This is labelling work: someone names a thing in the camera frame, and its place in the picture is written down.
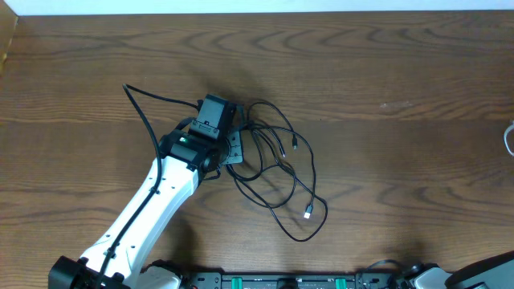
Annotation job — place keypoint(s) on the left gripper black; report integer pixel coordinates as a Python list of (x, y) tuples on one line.
[(234, 148)]

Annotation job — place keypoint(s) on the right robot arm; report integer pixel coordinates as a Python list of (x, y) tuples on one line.
[(491, 273)]

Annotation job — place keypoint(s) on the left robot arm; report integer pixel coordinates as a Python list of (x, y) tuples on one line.
[(183, 159)]

